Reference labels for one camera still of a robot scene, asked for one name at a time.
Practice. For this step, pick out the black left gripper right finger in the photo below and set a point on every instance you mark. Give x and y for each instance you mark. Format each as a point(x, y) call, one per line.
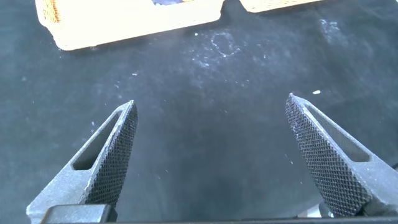
point(335, 161)

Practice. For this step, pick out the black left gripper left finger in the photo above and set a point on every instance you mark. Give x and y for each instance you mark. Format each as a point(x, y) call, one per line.
point(102, 168)

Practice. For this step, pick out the wicker basket with daily items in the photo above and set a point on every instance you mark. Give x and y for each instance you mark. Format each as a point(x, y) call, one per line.
point(124, 21)

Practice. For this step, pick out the wicker basket with food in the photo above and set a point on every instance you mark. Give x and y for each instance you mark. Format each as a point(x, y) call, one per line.
point(273, 4)

